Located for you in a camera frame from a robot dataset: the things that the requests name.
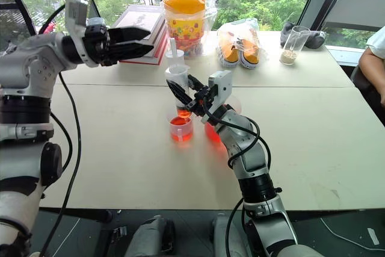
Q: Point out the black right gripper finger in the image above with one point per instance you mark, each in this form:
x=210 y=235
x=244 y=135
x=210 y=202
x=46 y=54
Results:
x=180 y=94
x=195 y=83

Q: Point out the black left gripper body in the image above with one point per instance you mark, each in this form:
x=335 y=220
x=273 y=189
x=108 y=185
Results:
x=97 y=44

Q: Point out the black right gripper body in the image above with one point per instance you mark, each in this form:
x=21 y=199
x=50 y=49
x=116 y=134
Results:
x=201 y=102

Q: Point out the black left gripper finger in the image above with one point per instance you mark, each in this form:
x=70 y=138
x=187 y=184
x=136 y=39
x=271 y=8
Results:
x=129 y=34
x=132 y=50

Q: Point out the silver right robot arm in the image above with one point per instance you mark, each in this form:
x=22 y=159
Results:
x=249 y=154

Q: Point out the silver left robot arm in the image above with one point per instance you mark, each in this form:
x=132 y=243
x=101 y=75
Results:
x=27 y=67

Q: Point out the clear round plastic cup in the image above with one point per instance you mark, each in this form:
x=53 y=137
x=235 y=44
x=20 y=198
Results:
x=213 y=136

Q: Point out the white cover book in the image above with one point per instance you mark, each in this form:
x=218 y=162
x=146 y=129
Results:
x=141 y=19

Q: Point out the yellow canvas shoe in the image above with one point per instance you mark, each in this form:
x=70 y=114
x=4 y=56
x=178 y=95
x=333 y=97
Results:
x=250 y=55
x=230 y=52

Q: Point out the orange lid candy jar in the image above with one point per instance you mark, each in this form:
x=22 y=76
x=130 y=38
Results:
x=185 y=19

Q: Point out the clear shoe plastic bag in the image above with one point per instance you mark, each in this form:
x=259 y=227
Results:
x=240 y=28

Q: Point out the tall glass with beans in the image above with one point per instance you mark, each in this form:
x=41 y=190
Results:
x=293 y=46

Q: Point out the grey cloth bundle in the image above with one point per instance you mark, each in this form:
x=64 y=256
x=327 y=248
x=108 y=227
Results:
x=316 y=40

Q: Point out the dark rounded grey shape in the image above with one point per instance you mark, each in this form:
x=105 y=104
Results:
x=150 y=237
x=228 y=236

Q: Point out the black table support bar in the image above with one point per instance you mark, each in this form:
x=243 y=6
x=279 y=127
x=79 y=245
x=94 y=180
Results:
x=84 y=214

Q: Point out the seated person white shirt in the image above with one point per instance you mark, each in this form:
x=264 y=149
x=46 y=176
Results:
x=374 y=55

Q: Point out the white tape strip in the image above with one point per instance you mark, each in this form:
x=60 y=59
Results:
x=373 y=236

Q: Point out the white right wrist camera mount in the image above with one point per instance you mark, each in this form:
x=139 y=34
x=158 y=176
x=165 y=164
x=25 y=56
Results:
x=224 y=85

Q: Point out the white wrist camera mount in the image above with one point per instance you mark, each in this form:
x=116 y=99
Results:
x=75 y=10
x=224 y=85

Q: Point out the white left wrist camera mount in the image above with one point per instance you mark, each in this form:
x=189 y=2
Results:
x=75 y=10

